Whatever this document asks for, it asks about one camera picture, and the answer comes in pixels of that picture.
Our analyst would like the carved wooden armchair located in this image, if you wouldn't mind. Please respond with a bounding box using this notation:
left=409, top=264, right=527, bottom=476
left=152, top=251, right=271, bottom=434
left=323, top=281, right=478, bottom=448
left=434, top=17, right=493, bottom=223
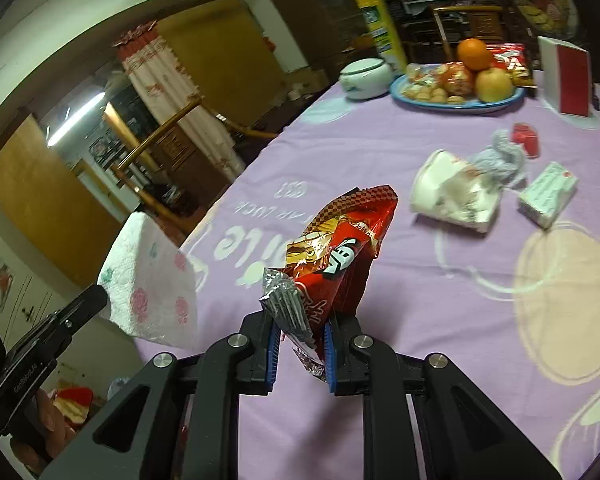
left=432, top=5, right=506, bottom=61

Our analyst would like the yellow canister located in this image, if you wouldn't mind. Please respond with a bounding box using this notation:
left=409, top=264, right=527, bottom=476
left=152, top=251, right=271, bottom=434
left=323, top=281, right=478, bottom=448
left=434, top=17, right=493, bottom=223
left=352, top=0, right=407, bottom=78

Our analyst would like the white cabinet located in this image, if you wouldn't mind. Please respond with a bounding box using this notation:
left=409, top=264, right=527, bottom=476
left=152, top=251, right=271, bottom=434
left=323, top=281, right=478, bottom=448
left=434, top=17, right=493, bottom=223
left=0, top=230, right=76, bottom=356

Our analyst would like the red snack wrapper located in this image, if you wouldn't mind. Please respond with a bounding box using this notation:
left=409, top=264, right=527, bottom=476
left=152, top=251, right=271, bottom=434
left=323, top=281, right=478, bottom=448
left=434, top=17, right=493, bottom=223
left=258, top=185, right=398, bottom=378

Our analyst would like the white and red box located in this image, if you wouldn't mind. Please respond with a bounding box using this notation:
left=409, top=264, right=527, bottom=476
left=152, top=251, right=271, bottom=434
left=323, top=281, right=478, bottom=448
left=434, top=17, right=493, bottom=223
left=536, top=36, right=593, bottom=118

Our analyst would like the small white carton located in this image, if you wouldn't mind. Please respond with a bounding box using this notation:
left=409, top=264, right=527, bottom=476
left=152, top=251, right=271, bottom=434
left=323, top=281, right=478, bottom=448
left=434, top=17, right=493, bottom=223
left=517, top=161, right=579, bottom=231

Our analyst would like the blue fruit plate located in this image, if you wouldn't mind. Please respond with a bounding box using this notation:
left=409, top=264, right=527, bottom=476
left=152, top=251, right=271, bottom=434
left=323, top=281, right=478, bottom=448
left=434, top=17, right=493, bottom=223
left=390, top=74, right=527, bottom=114

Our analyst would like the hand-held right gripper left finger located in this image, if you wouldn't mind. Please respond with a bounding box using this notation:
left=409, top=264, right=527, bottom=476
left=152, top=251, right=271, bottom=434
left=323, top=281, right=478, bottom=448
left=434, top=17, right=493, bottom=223
left=39, top=310, right=281, bottom=480

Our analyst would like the crushed white paper cup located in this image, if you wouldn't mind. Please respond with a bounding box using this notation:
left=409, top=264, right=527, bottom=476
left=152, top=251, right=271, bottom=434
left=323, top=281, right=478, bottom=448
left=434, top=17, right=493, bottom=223
left=410, top=149, right=502, bottom=234

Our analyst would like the floral curtain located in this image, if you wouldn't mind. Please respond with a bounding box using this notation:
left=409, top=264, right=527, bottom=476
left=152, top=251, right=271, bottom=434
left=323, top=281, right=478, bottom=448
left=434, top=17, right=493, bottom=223
left=115, top=20, right=246, bottom=181

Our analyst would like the purple printed tablecloth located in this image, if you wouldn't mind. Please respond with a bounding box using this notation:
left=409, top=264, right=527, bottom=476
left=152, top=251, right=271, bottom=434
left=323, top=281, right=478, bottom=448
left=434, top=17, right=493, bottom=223
left=132, top=62, right=600, bottom=480

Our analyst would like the person's left hand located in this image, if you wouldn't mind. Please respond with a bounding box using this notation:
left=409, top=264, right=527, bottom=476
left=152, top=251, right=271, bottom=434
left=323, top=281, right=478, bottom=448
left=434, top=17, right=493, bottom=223
left=10, top=387, right=73, bottom=476

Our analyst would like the red and gold fabric bag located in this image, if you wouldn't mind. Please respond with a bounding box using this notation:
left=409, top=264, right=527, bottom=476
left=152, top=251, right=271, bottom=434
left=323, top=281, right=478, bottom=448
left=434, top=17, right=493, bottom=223
left=50, top=386, right=95, bottom=431

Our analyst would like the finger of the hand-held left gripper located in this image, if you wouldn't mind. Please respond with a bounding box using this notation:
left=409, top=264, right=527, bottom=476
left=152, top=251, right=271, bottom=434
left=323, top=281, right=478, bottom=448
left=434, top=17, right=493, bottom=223
left=40, top=284, right=109, bottom=347

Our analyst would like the pile of walnuts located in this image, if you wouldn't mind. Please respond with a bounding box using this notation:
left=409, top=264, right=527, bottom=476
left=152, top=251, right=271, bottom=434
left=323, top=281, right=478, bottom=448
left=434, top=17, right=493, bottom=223
left=400, top=82, right=468, bottom=106

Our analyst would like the small red plastic item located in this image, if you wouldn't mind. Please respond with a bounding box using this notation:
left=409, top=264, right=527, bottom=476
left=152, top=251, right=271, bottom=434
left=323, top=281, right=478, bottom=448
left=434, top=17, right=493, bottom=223
left=511, top=122, right=542, bottom=157

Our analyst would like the round cartoon picture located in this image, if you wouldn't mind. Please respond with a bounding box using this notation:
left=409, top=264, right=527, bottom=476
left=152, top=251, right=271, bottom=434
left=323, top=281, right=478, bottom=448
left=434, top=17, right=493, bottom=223
left=505, top=0, right=581, bottom=41

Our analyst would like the white ceramic jar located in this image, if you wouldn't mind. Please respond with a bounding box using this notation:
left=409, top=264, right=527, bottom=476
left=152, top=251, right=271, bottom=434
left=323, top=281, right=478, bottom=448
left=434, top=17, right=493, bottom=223
left=339, top=57, right=395, bottom=101

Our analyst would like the large brown board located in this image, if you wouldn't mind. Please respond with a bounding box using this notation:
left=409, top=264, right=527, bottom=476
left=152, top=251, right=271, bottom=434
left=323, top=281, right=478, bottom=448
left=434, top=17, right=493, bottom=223
left=0, top=112, right=136, bottom=288

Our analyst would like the grey crumpled tissue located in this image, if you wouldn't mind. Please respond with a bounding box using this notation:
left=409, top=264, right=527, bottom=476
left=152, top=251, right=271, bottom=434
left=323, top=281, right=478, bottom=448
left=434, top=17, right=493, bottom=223
left=467, top=128, right=529, bottom=191

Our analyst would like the red snack packet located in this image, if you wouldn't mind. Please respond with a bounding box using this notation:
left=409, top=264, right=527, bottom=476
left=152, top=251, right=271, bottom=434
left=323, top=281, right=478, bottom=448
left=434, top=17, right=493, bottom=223
left=485, top=42, right=537, bottom=88

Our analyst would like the wooden chair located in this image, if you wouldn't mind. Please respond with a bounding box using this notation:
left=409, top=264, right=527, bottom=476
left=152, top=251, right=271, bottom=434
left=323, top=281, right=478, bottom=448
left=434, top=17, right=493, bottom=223
left=112, top=97, right=281, bottom=221

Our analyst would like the yellow apple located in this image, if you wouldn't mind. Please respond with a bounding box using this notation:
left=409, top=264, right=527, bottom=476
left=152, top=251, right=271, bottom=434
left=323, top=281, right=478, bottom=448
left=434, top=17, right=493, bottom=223
left=475, top=67, right=515, bottom=103

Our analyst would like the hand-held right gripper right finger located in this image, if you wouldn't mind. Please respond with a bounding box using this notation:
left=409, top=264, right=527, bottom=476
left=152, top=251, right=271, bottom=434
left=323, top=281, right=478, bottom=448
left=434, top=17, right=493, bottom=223
left=324, top=310, right=563, bottom=480

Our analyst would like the white floral paper towel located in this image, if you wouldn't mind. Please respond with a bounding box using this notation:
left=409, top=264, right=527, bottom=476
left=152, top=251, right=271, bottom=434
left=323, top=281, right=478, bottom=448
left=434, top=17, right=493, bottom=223
left=97, top=211, right=199, bottom=351

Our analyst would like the plastic wrapped orange fruit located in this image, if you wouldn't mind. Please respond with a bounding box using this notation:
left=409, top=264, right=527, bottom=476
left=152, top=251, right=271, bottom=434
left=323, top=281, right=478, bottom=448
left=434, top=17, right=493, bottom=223
left=437, top=61, right=477, bottom=97

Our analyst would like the orange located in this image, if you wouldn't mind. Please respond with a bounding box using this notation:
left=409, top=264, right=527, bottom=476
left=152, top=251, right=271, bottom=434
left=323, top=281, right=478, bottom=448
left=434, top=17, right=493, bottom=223
left=456, top=38, right=495, bottom=72

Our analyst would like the ceiling tube light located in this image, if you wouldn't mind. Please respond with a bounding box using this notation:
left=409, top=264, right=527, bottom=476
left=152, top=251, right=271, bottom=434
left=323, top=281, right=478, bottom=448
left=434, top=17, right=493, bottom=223
left=45, top=87, right=108, bottom=143

